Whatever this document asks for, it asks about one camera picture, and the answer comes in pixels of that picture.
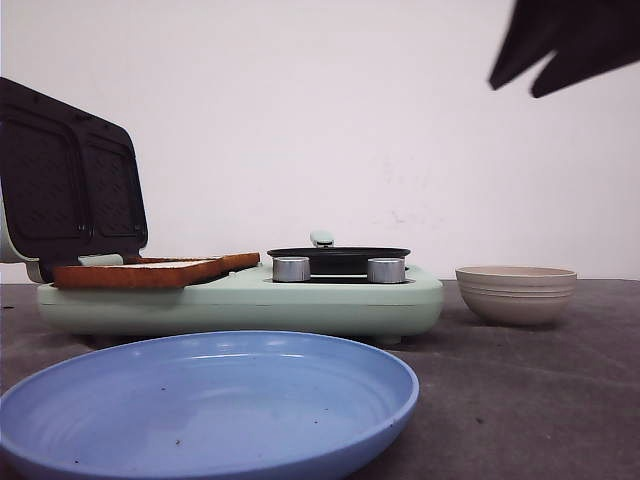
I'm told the silver control knob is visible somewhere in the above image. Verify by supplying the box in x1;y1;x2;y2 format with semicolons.
272;256;311;283
367;257;406;284

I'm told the mint green breakfast maker base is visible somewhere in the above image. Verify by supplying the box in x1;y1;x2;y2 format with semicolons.
37;264;443;343

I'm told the right silver control knob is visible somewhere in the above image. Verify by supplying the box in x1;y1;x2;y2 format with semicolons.
367;257;406;284

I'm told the black frying pan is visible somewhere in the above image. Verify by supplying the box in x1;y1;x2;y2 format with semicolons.
267;230;411;275

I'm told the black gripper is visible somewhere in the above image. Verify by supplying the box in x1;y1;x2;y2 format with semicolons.
489;1;639;98

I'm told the beige ribbed bowl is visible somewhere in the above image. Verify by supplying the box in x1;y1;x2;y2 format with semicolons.
456;265;577;326

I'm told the left silver control knob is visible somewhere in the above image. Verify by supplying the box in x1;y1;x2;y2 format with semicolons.
272;256;311;283

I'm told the breakfast maker hinged lid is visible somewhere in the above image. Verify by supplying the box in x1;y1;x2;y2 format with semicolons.
1;78;148;283

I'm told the blue round plate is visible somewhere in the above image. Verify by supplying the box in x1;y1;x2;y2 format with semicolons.
1;331;419;479

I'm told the toast slice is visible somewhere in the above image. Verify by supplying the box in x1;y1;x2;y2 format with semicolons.
53;259;226;289
123;252;260;270

